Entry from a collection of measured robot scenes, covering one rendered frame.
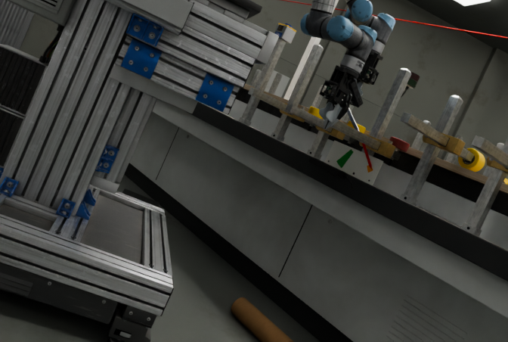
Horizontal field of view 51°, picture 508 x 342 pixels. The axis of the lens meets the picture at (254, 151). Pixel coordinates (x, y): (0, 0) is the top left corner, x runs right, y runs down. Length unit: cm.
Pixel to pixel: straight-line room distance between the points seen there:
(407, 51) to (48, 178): 838
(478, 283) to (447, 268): 11
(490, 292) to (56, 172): 138
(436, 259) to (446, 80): 827
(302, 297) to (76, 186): 115
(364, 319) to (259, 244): 69
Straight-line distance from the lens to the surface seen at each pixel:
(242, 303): 216
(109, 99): 172
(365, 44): 183
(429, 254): 191
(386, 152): 206
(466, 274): 185
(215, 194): 298
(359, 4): 203
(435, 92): 997
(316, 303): 240
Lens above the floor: 75
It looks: 3 degrees down
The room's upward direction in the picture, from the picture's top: 24 degrees clockwise
